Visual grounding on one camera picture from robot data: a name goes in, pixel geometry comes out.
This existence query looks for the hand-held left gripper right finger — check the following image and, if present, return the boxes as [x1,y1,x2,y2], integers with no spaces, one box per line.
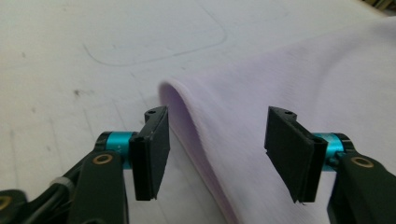
[263,105,356,203]

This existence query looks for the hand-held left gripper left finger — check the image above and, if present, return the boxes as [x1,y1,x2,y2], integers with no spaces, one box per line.
[96,105,172,202]

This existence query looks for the lilac printed towel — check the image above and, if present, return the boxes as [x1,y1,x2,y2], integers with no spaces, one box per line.
[158,15,396,224]

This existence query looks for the white grid mat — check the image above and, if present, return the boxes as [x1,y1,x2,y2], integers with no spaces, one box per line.
[0,0,396,224]

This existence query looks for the thin black wire with tie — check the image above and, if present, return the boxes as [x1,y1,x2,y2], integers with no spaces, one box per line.
[27,176,76,224]

